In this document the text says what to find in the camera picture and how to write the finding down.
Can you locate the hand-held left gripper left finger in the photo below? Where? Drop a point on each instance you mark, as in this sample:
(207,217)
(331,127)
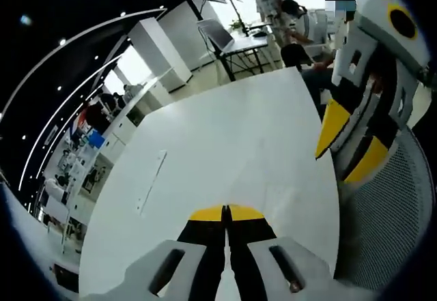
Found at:
(191,270)

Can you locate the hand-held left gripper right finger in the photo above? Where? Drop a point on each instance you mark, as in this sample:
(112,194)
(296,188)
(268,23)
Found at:
(259,270)

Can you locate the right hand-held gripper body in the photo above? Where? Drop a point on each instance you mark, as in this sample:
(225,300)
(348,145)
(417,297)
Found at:
(375,11)

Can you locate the white mesh office chair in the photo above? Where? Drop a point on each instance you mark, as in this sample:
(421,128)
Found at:
(385,226)

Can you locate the white desk with black legs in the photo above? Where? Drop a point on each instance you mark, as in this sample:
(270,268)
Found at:
(246,46)

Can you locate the black chair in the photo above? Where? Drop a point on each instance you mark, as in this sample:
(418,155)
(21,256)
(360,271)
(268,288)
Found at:
(66,277)

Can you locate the green potted plant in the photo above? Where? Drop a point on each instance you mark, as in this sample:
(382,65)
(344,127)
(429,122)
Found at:
(237,26)

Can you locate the black tripod stand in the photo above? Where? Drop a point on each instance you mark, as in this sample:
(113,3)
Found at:
(237,7)

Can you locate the computer monitor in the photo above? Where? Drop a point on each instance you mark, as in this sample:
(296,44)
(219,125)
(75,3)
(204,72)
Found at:
(218,36)

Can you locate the blue box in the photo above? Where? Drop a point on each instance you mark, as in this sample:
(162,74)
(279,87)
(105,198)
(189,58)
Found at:
(96,140)

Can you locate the row of white desks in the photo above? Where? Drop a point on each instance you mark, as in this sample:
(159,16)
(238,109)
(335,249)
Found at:
(112,127)

